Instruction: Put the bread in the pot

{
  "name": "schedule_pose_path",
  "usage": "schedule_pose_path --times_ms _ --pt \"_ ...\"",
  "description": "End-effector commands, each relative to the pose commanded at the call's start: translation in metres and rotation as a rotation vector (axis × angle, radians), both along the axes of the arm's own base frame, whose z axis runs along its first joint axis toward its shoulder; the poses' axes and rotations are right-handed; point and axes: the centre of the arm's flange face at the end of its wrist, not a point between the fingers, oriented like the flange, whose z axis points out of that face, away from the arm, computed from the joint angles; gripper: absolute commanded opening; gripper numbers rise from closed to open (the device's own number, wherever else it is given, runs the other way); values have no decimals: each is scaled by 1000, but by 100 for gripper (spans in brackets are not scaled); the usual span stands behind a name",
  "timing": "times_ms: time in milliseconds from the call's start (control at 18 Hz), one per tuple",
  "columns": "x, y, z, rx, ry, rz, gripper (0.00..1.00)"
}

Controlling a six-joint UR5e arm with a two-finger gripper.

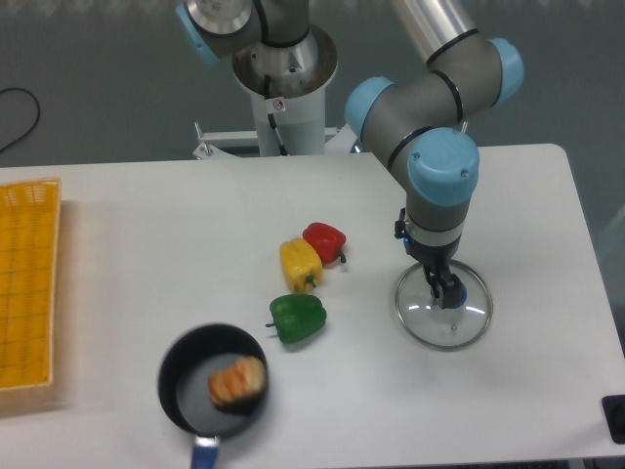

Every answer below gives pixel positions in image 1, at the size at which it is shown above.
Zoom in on green bell pepper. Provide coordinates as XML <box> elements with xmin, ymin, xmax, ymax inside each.
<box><xmin>266</xmin><ymin>294</ymin><xmax>327</xmax><ymax>345</ymax></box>

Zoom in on glass pot lid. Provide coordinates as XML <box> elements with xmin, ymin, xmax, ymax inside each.
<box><xmin>395</xmin><ymin>260</ymin><xmax>493</xmax><ymax>352</ymax></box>

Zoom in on black pot blue handle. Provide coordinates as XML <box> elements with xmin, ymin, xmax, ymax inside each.
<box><xmin>157</xmin><ymin>323</ymin><xmax>269</xmax><ymax>468</ymax></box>

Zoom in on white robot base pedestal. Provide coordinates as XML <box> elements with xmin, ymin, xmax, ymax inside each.
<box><xmin>193</xmin><ymin>24</ymin><xmax>357</xmax><ymax>159</ymax></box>

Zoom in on toasted bread piece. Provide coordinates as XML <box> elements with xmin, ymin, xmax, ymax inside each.
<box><xmin>208</xmin><ymin>356</ymin><xmax>268</xmax><ymax>408</ymax></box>

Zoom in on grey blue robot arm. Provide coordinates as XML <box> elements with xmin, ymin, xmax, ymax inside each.
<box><xmin>176</xmin><ymin>1</ymin><xmax>524</xmax><ymax>309</ymax></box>

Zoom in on yellow woven basket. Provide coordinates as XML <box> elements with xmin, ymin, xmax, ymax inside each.
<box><xmin>1</xmin><ymin>177</ymin><xmax>62</xmax><ymax>393</ymax></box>

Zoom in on yellow bell pepper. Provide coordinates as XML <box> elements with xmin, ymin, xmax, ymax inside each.
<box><xmin>279</xmin><ymin>237</ymin><xmax>323</xmax><ymax>294</ymax></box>

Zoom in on black cable on floor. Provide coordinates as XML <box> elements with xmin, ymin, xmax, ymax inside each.
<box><xmin>0</xmin><ymin>87</ymin><xmax>41</xmax><ymax>153</ymax></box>

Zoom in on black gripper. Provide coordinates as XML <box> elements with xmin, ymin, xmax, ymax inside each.
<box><xmin>395</xmin><ymin>208</ymin><xmax>461</xmax><ymax>309</ymax></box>

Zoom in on red bell pepper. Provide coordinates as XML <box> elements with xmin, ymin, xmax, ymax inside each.
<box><xmin>303</xmin><ymin>222</ymin><xmax>347</xmax><ymax>266</ymax></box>

